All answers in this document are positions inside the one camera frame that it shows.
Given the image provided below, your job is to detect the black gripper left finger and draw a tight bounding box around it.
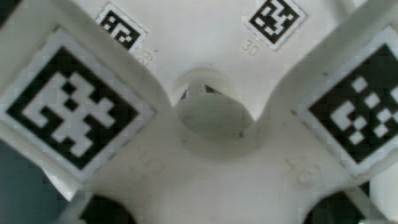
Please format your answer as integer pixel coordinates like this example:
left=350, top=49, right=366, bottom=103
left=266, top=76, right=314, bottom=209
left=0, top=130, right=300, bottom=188
left=55, top=191, right=138, bottom=224

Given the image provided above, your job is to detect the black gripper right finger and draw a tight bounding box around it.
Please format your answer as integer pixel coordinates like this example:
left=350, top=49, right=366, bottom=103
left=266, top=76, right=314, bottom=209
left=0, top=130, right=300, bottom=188
left=302, top=187, right=398, bottom=224

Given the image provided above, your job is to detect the white cross-shaped table base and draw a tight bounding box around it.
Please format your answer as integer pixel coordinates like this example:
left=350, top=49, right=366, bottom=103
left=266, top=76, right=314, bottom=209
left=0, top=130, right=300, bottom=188
left=0, top=0, right=398, bottom=224

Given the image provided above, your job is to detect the white round table top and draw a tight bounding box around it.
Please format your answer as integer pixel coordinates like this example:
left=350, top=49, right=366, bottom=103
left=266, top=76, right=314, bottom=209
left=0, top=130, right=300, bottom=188
left=69, top=0, right=398, bottom=208

